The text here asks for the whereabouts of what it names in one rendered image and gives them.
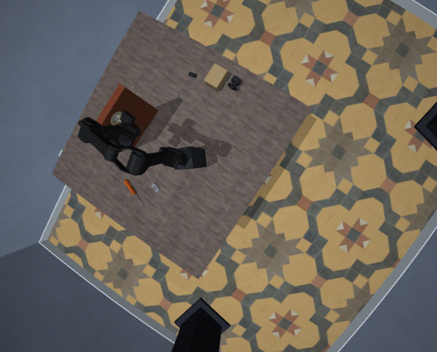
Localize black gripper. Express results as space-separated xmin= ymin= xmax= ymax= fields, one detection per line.
xmin=108 ymin=111 xmax=138 ymax=147

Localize orange-handled screwdriver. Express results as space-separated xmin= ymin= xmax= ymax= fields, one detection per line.
xmin=124 ymin=180 xmax=137 ymax=197

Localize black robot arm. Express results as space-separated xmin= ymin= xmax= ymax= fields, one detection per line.
xmin=78 ymin=117 xmax=190 ymax=176

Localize brown wooden door slab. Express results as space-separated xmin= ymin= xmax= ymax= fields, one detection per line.
xmin=96 ymin=83 xmax=158 ymax=147

